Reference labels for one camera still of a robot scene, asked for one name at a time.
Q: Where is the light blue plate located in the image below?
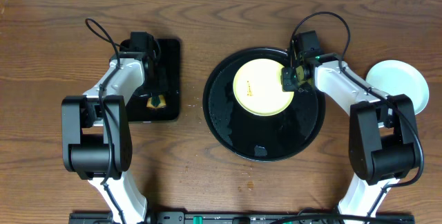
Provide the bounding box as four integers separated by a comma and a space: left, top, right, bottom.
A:
365, 60, 430, 115

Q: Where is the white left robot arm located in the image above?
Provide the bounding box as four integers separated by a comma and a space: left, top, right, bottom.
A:
61, 50, 181, 223

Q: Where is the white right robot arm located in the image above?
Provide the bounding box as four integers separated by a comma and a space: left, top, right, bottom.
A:
281, 55, 423, 223

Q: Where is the yellow plate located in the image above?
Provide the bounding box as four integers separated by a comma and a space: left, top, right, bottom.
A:
233, 58, 294, 116

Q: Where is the yellow green scrub sponge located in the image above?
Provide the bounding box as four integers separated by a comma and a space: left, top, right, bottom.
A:
146, 95, 166, 109

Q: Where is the black round tray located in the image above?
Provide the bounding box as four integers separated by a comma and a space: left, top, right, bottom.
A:
202, 48, 326, 162

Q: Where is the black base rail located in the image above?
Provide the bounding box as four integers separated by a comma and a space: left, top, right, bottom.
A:
68, 212, 416, 224

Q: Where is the black rectangular water tray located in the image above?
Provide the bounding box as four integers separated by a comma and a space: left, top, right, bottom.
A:
126, 39, 181, 122

